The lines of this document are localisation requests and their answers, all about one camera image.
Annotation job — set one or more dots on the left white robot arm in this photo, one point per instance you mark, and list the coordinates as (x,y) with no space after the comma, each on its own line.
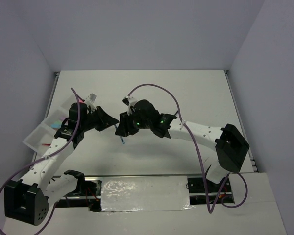
(29,198)

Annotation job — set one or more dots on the clear plastic organizer tray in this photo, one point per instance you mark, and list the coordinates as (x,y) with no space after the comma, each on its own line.
(43,133)

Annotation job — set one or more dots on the blue cap highlighter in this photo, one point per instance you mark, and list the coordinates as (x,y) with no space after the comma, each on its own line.
(55,126)

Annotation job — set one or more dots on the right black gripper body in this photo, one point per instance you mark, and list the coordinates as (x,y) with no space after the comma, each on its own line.
(140,124)

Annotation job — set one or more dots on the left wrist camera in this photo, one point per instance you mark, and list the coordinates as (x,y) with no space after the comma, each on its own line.
(90,101)

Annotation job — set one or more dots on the teal gel pen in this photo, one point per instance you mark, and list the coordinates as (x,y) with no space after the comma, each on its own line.
(121,138)

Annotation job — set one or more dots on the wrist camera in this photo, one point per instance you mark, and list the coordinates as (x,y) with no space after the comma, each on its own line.
(129,101)
(90,101)

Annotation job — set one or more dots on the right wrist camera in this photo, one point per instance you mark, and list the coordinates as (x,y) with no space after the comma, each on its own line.
(129,101)

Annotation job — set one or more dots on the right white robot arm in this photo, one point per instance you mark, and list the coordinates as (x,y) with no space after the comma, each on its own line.
(228,143)

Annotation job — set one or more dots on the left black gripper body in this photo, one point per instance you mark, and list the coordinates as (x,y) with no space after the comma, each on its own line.
(90,123)

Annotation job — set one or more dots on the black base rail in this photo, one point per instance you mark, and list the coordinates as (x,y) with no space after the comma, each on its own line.
(89,196)

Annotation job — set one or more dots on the silver foil covered panel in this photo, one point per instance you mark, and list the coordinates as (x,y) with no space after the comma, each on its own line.
(152,193)

